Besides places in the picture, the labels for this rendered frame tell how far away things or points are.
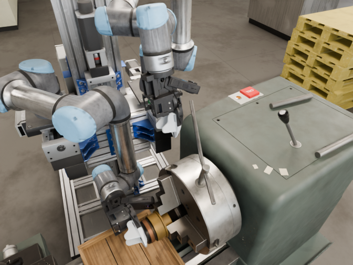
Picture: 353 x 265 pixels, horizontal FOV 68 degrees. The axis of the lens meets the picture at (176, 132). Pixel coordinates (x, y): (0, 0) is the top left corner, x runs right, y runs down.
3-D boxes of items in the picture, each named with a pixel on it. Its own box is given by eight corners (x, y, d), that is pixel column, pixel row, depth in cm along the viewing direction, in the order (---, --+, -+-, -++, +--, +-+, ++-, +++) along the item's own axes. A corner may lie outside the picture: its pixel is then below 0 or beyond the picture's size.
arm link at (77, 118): (25, 93, 112) (120, 124, 86) (-10, 111, 102) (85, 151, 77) (11, 67, 105) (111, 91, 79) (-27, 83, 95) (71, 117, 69)
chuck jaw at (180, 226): (194, 209, 87) (217, 236, 79) (194, 217, 90) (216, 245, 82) (165, 225, 82) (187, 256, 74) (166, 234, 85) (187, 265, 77)
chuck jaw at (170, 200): (182, 196, 92) (172, 165, 90) (189, 200, 88) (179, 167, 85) (155, 211, 87) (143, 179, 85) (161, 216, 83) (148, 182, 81)
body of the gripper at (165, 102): (145, 112, 76) (136, 71, 70) (170, 103, 79) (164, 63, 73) (157, 121, 70) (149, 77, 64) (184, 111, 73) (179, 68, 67)
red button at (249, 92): (249, 90, 117) (249, 85, 115) (259, 95, 113) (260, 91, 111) (239, 93, 114) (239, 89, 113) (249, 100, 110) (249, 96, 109)
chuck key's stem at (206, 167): (203, 190, 81) (211, 170, 72) (196, 191, 80) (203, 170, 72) (201, 183, 82) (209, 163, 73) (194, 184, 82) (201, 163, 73)
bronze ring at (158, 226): (161, 201, 86) (136, 214, 83) (176, 223, 81) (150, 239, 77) (161, 214, 93) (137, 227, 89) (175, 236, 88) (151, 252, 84)
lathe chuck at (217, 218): (174, 184, 113) (184, 140, 89) (219, 252, 97) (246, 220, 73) (155, 194, 109) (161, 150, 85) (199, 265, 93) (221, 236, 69)
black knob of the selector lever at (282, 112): (281, 118, 83) (285, 105, 80) (290, 123, 81) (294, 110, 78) (272, 122, 81) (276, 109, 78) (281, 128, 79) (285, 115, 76)
